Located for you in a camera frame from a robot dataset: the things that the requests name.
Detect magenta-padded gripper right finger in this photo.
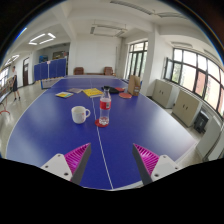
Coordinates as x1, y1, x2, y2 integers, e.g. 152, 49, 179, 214
131, 142, 183, 187

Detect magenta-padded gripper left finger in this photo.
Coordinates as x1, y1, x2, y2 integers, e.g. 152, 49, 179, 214
40, 142, 93, 185

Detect clear red-labelled drink bottle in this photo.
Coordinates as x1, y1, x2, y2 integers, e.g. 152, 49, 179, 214
98, 85, 112, 127

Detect white mug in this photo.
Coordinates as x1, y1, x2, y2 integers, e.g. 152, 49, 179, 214
70, 105, 92, 125

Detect beige two-door cabinet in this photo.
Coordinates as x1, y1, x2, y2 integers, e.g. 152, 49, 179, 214
171, 89, 204, 128
151, 78, 181, 109

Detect blue and yellow book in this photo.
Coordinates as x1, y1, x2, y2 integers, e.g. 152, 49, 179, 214
55, 91, 75, 99

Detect dark patterned book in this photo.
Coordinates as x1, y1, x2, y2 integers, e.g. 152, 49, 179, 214
66, 87, 84, 95

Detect brown cardboard box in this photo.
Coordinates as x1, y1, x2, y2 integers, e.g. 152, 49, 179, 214
127, 74, 142, 97

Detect blue table with red legs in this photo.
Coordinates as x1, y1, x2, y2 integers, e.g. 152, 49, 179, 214
0, 89, 13, 116

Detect black table tennis paddle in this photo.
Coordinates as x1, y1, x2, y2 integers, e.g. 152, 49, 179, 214
107, 86, 120, 95

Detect person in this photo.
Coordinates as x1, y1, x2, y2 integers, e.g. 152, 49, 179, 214
9, 65, 22, 102

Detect wide dark-framed window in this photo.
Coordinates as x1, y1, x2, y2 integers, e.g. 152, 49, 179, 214
163, 48, 224, 116

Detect tall blue partition panels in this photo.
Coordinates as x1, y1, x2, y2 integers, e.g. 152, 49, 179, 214
33, 57, 68, 82

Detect brown armchair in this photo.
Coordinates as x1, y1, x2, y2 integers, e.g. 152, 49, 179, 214
103, 66, 115, 76
73, 66, 85, 76

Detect dark wooden door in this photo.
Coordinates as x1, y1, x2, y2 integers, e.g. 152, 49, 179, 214
22, 57, 31, 87

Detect tall dark-framed window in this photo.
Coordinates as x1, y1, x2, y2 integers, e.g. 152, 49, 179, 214
124, 40, 149, 81

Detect ceiling light fixtures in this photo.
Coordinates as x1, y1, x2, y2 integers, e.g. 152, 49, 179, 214
3, 0, 188, 66

